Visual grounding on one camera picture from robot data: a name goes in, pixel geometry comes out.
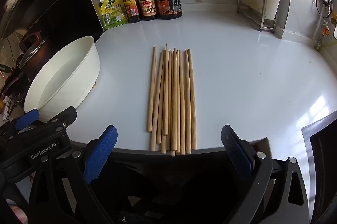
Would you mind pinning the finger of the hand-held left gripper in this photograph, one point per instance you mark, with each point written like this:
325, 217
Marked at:
26, 119
65, 116

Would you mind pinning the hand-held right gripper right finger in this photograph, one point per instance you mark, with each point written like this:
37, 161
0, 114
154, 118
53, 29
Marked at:
237, 152

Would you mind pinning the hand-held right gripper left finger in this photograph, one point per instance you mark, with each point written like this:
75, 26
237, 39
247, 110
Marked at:
101, 155

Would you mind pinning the white bowl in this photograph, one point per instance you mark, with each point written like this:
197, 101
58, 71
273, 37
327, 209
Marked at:
65, 81

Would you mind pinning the bunch of wooden chopsticks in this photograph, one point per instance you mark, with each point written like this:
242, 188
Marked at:
173, 108

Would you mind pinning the person's left hand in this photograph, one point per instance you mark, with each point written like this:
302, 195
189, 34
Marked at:
17, 213

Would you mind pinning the dark cooking pot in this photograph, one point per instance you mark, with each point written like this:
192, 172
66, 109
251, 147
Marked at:
36, 50

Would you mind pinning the dark panel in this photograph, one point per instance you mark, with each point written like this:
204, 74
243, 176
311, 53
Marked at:
323, 160

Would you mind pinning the yellow green seasoning pouch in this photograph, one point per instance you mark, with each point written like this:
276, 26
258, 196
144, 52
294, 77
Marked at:
114, 13

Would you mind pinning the stainless steel rack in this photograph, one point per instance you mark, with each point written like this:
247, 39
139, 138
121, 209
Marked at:
263, 10

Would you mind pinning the orange knob valve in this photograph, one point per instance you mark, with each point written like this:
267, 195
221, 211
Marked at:
326, 31

